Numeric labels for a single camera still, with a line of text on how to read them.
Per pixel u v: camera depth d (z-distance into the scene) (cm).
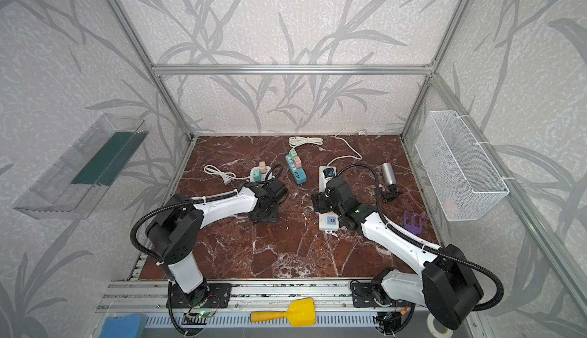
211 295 73
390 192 98
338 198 64
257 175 97
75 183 64
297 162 102
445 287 40
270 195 72
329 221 88
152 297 75
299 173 102
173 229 47
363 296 73
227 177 104
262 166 99
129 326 68
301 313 71
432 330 67
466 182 60
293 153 105
